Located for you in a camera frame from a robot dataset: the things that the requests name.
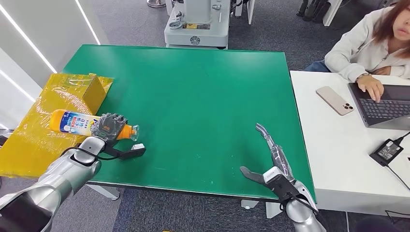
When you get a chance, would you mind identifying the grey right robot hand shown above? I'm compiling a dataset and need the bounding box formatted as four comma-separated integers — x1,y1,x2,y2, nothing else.
239,123,295,186

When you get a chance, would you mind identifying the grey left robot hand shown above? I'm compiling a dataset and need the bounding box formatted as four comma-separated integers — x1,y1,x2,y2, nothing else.
90,113,129,144

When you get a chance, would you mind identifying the orange detergent bottle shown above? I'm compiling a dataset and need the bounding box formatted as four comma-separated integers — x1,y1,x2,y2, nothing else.
49,109,140,142

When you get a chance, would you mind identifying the white desk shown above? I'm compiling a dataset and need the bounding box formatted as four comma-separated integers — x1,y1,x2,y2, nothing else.
265,70,410,219

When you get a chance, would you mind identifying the beige smartphone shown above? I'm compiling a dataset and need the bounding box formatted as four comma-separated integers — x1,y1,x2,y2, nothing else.
316,86,354,116

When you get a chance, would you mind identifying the yellow taped cardboard box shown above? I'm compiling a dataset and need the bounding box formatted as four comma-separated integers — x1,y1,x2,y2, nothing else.
0,72,114,179

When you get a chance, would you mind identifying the green table mat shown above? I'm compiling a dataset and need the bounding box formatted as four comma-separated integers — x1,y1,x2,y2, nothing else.
62,44,317,203

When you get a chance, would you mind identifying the black power adapter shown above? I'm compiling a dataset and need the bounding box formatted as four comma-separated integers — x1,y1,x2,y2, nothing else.
369,138,404,167

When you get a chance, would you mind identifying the grey laptop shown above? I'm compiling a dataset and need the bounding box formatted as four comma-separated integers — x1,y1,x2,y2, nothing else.
347,82,410,131

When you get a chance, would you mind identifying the person's hand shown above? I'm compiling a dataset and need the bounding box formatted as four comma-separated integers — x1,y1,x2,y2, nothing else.
356,74,385,103
371,65,393,76

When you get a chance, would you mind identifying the white machine base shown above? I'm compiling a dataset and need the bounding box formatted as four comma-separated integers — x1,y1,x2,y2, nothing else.
164,0,231,49

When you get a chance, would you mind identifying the person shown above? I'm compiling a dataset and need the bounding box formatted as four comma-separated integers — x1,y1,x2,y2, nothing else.
304,0,410,103

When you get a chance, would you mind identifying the white panel leg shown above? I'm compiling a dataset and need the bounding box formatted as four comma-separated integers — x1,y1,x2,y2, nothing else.
234,0,256,25

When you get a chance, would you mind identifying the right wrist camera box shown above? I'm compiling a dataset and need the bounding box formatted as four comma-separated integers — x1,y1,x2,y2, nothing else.
263,166,301,203

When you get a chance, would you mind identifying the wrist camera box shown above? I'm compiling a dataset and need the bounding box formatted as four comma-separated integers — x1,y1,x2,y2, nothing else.
263,166,301,203
104,143,146,161

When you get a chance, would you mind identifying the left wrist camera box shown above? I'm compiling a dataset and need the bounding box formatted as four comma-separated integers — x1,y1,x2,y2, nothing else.
104,143,146,161

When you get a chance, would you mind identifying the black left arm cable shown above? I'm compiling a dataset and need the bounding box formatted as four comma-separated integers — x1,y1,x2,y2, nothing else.
60,145,123,161

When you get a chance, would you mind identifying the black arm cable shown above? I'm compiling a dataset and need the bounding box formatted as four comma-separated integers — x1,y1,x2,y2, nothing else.
278,193,322,220
60,145,123,161

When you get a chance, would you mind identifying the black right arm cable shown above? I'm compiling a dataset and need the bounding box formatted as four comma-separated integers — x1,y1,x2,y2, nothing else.
278,193,322,220

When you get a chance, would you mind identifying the black adapter cable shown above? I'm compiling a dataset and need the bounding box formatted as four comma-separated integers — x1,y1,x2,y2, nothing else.
395,131,410,145
386,165,410,191

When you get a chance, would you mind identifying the black floor cable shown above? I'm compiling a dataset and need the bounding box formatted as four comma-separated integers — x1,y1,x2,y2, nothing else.
384,209,410,221

